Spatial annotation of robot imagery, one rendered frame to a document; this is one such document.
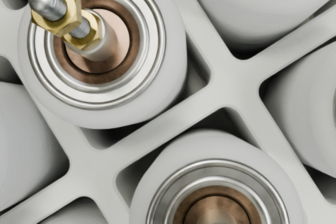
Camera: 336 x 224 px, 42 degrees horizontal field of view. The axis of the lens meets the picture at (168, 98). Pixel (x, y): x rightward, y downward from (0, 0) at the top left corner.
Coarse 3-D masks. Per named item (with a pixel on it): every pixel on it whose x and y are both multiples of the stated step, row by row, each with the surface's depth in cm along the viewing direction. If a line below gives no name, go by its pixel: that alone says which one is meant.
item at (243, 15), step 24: (216, 0) 27; (240, 0) 24; (264, 0) 24; (288, 0) 24; (312, 0) 24; (216, 24) 32; (240, 24) 29; (264, 24) 27; (288, 24) 28; (240, 48) 37; (264, 48) 39
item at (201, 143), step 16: (208, 128) 37; (176, 144) 26; (192, 144) 24; (208, 144) 24; (224, 144) 24; (240, 144) 24; (160, 160) 24; (176, 160) 24; (192, 160) 23; (240, 160) 23; (256, 160) 23; (272, 160) 24; (144, 176) 24; (160, 176) 24; (272, 176) 23; (288, 176) 24; (144, 192) 24; (288, 192) 23; (144, 208) 23; (288, 208) 23
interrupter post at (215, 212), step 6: (210, 210) 23; (216, 210) 23; (222, 210) 23; (204, 216) 22; (210, 216) 22; (216, 216) 21; (222, 216) 21; (228, 216) 22; (198, 222) 22; (204, 222) 21; (210, 222) 21; (216, 222) 20; (222, 222) 20; (228, 222) 21; (234, 222) 22
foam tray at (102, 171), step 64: (0, 0) 32; (192, 0) 31; (0, 64) 34; (192, 64) 42; (256, 64) 30; (64, 128) 31; (128, 128) 42; (192, 128) 41; (256, 128) 30; (64, 192) 31; (128, 192) 33; (320, 192) 35
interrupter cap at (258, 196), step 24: (192, 168) 23; (216, 168) 23; (240, 168) 23; (168, 192) 23; (192, 192) 23; (216, 192) 23; (240, 192) 23; (264, 192) 23; (168, 216) 23; (192, 216) 23; (240, 216) 23; (264, 216) 23; (288, 216) 23
